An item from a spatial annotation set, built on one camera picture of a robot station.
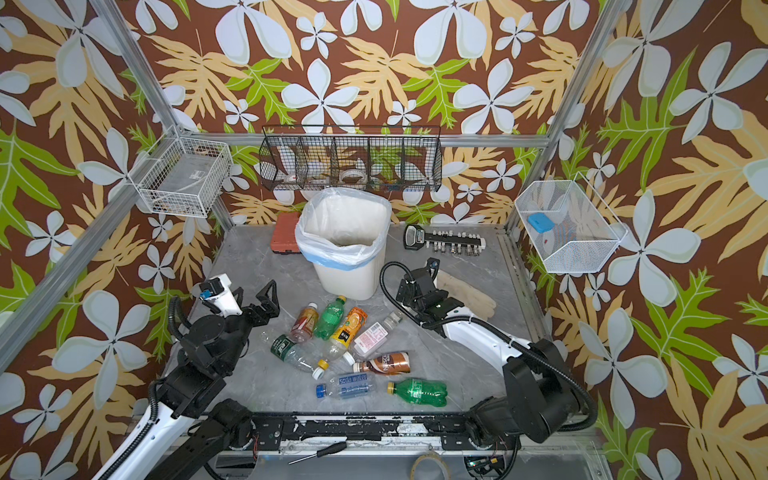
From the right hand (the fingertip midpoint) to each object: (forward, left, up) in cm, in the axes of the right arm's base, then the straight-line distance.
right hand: (413, 287), depth 89 cm
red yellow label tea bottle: (-9, +32, -5) cm, 34 cm away
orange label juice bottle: (-7, +18, -6) cm, 20 cm away
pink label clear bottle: (-12, +12, -7) cm, 18 cm away
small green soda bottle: (-7, +25, -5) cm, 27 cm away
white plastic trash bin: (+2, +15, -1) cm, 15 cm away
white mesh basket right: (+8, -45, +16) cm, 48 cm away
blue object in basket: (+13, -38, +14) cm, 42 cm away
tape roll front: (-41, -2, -13) cm, 43 cm away
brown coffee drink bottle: (-21, +7, -6) cm, 23 cm away
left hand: (-10, +39, +17) cm, 44 cm away
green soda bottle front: (-28, 0, -5) cm, 29 cm away
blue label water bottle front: (-26, +18, -6) cm, 33 cm away
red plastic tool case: (+33, +49, -13) cm, 61 cm away
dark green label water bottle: (-16, +35, -10) cm, 40 cm away
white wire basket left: (+24, +67, +23) cm, 75 cm away
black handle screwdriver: (-40, +23, -10) cm, 47 cm away
